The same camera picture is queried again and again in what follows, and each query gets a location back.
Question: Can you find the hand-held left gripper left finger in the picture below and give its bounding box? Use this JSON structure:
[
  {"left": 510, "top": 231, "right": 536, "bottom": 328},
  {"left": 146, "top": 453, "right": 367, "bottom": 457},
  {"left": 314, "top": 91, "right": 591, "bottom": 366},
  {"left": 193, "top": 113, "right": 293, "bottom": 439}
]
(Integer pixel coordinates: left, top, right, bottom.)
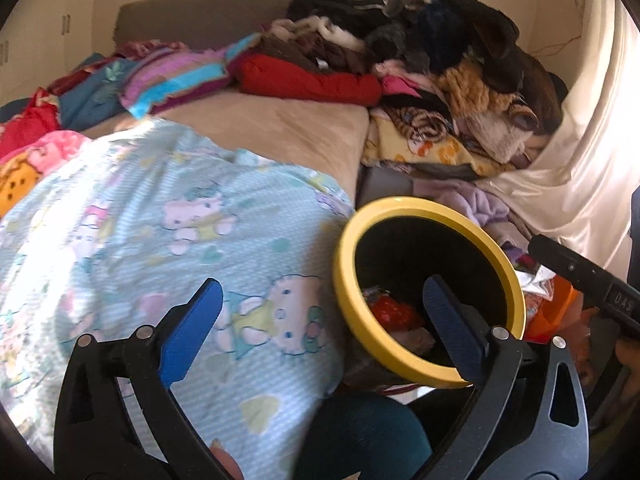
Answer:
[{"left": 52, "top": 277, "right": 224, "bottom": 480}]

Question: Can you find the black jacket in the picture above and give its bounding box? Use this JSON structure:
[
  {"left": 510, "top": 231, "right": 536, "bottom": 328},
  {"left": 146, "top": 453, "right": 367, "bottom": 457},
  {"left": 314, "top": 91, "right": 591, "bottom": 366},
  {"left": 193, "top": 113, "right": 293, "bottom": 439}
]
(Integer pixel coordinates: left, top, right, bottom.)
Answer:
[{"left": 287, "top": 0, "right": 389, "bottom": 27}]

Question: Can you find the dark brown dotted garment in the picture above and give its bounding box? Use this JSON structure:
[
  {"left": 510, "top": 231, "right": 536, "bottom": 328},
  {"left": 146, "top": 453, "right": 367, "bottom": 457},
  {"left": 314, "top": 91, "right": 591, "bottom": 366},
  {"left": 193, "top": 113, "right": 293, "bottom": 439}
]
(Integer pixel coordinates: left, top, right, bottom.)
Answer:
[{"left": 260, "top": 35, "right": 382, "bottom": 77}]

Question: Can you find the beige bed sheet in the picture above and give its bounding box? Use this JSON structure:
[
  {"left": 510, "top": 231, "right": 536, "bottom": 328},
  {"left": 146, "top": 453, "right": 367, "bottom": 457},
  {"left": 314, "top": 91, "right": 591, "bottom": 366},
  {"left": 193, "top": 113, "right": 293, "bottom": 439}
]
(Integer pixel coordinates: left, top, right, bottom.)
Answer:
[{"left": 80, "top": 92, "right": 372, "bottom": 197}]

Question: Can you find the brown plush garment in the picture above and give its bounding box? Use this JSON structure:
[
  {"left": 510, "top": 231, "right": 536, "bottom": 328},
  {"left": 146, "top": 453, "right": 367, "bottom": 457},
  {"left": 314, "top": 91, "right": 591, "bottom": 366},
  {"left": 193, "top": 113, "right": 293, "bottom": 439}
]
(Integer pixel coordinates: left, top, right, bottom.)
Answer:
[{"left": 510, "top": 45, "right": 567, "bottom": 134}]

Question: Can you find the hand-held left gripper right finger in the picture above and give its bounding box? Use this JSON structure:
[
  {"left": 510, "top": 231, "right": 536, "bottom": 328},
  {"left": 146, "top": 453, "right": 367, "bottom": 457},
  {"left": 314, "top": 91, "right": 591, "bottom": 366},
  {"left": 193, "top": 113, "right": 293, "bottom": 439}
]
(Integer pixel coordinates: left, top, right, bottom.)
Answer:
[{"left": 422, "top": 275, "right": 591, "bottom": 480}]

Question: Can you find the tiger striped cloth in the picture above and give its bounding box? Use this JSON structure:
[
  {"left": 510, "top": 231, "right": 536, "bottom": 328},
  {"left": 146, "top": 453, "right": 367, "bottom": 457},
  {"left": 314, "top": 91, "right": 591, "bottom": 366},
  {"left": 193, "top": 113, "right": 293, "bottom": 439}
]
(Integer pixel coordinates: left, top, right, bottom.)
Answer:
[{"left": 390, "top": 105, "right": 457, "bottom": 144}]

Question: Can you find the thin wall cable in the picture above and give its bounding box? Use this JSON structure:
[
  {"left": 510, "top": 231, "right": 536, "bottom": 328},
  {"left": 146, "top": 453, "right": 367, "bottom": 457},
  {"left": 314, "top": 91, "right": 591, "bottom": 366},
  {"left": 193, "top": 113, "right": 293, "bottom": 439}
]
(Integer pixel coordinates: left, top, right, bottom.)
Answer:
[{"left": 529, "top": 32, "right": 584, "bottom": 59}]

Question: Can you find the cream curtain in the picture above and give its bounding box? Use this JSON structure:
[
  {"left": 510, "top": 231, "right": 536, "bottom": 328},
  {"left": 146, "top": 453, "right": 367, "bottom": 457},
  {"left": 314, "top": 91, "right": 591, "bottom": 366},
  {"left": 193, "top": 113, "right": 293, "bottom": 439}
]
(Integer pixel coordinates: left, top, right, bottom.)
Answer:
[{"left": 475, "top": 0, "right": 640, "bottom": 277}]

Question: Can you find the orange plastic bag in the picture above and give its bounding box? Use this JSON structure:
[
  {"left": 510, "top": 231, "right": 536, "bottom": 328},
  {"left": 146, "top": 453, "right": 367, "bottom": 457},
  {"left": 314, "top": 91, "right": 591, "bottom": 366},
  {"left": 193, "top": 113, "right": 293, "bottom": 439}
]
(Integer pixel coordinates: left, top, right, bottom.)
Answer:
[{"left": 525, "top": 277, "right": 584, "bottom": 342}]

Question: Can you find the white fluffy garment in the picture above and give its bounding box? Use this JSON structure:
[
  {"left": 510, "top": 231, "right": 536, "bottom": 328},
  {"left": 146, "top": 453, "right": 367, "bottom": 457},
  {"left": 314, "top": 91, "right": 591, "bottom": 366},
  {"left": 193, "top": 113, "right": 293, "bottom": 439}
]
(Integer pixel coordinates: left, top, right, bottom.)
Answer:
[{"left": 469, "top": 105, "right": 532, "bottom": 162}]

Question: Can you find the grey headboard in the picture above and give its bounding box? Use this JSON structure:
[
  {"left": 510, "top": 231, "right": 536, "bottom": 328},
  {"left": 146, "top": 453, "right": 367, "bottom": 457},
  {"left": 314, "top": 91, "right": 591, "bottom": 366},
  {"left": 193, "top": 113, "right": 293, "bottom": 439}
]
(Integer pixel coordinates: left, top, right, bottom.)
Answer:
[{"left": 114, "top": 0, "right": 301, "bottom": 52}]

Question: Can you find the cream glossy wardrobe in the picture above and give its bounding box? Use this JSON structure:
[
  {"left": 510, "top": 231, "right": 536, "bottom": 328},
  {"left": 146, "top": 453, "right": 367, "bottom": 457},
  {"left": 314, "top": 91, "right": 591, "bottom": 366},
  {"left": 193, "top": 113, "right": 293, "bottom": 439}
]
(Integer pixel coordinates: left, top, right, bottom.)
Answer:
[{"left": 0, "top": 0, "right": 101, "bottom": 107}]

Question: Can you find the dark blue fuzzy garment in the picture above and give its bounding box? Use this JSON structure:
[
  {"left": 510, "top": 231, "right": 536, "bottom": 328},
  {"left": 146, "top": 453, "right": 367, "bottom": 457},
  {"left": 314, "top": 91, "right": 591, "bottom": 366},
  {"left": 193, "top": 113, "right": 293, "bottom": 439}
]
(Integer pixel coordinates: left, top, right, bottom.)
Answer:
[{"left": 417, "top": 0, "right": 482, "bottom": 69}]

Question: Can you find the maroon floral blanket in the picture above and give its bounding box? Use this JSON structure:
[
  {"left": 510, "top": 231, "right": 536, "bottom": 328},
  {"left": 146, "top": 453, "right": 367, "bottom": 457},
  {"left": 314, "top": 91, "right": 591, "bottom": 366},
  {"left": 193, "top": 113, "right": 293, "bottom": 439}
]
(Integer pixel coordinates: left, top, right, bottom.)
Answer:
[{"left": 47, "top": 39, "right": 189, "bottom": 97}]

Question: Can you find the black fleece garment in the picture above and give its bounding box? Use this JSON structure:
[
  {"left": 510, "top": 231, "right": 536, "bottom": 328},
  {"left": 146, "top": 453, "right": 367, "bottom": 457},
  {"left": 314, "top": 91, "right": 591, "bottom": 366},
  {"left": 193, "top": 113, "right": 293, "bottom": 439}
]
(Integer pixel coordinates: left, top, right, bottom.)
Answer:
[{"left": 429, "top": 0, "right": 524, "bottom": 94}]

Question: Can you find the grey speckled garment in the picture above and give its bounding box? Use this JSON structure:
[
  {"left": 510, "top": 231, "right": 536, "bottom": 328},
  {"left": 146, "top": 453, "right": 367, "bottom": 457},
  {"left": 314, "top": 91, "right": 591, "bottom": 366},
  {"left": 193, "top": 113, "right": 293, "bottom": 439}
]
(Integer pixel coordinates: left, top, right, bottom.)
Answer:
[{"left": 364, "top": 20, "right": 427, "bottom": 62}]

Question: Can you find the yellow fuzzy garment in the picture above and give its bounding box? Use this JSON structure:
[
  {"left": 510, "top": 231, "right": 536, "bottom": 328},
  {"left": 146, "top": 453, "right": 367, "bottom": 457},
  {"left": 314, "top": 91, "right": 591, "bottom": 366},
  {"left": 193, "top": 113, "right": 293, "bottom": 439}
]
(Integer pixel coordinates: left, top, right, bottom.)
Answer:
[{"left": 439, "top": 57, "right": 507, "bottom": 117}]

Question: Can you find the red pillow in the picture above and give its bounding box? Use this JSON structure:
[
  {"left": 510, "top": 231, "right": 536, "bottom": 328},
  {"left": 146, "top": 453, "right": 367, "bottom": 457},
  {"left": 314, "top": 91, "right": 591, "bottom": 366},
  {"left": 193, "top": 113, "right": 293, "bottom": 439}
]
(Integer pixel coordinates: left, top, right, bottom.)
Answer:
[{"left": 235, "top": 54, "right": 384, "bottom": 107}]

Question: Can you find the purple blue striped blanket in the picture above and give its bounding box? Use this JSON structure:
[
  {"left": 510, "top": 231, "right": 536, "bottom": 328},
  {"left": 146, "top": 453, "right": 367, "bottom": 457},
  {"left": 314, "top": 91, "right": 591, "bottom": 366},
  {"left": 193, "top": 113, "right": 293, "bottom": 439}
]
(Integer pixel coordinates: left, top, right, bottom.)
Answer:
[{"left": 121, "top": 32, "right": 262, "bottom": 119}]

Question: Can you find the pink cloth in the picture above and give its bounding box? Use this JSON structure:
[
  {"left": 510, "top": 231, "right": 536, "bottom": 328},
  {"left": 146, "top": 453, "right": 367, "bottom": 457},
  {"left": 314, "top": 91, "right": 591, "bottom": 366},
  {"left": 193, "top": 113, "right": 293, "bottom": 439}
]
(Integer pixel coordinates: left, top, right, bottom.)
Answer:
[{"left": 379, "top": 60, "right": 442, "bottom": 97}]

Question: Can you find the teal pants leg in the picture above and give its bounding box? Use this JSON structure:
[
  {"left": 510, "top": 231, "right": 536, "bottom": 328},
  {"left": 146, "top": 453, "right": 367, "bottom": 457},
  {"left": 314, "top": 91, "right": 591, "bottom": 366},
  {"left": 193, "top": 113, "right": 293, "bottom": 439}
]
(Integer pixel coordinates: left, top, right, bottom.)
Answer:
[{"left": 300, "top": 392, "right": 434, "bottom": 480}]

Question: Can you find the black yellow-rimmed trash bin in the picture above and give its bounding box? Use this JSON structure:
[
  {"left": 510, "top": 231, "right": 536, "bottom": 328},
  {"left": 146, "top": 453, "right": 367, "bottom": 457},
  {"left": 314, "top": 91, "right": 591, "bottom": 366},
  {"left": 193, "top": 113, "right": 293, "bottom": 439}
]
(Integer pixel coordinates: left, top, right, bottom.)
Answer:
[{"left": 333, "top": 197, "right": 527, "bottom": 411}]

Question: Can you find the red foil wrapper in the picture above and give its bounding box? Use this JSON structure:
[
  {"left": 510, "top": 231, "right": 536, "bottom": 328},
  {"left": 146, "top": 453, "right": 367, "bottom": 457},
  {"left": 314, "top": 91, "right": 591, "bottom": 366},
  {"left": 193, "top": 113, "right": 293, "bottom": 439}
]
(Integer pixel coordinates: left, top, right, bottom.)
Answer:
[{"left": 370, "top": 295, "right": 427, "bottom": 332}]

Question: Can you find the yellow cartoon blanket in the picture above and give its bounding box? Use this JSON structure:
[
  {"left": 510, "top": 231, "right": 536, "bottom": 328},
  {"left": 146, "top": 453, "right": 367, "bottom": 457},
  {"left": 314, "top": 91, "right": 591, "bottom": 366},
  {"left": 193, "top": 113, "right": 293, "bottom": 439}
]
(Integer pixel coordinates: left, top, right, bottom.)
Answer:
[{"left": 362, "top": 110, "right": 502, "bottom": 179}]

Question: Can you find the purple fleece cloth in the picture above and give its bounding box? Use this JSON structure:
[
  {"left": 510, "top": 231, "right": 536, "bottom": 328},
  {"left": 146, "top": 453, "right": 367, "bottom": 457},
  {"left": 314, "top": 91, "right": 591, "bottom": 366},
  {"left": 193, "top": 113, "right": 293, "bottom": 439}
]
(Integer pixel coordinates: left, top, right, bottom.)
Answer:
[{"left": 414, "top": 180, "right": 512, "bottom": 242}]

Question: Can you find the cream white garment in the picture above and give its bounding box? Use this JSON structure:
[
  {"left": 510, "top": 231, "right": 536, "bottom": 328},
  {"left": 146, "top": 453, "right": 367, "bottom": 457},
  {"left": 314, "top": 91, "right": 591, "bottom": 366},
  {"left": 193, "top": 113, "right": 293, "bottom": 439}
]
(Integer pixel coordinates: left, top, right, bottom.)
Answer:
[{"left": 269, "top": 15, "right": 372, "bottom": 52}]

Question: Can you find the red floral blanket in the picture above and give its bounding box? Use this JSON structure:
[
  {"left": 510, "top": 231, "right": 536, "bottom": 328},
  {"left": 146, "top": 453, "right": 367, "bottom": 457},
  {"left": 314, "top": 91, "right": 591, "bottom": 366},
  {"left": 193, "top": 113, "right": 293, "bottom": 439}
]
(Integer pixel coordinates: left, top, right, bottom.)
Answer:
[{"left": 0, "top": 87, "right": 62, "bottom": 159}]

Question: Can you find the pink cartoon blanket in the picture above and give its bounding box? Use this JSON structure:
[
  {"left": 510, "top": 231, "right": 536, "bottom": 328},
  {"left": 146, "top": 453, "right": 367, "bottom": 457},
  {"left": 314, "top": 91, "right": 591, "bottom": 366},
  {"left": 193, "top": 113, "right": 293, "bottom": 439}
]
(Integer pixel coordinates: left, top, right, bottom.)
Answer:
[{"left": 0, "top": 131, "right": 94, "bottom": 217}]

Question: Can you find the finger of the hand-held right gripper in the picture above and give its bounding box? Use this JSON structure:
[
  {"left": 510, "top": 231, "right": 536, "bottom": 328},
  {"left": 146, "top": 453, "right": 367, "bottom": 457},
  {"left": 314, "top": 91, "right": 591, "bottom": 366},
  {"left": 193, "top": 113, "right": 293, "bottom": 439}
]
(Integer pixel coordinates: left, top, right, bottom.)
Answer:
[{"left": 528, "top": 235, "right": 608, "bottom": 307}]

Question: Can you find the light blue cartoon quilt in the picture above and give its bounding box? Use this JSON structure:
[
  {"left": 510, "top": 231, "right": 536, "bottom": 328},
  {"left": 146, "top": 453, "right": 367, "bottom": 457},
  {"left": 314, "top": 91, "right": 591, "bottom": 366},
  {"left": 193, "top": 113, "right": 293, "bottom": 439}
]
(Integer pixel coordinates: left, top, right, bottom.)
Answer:
[{"left": 0, "top": 119, "right": 359, "bottom": 467}]

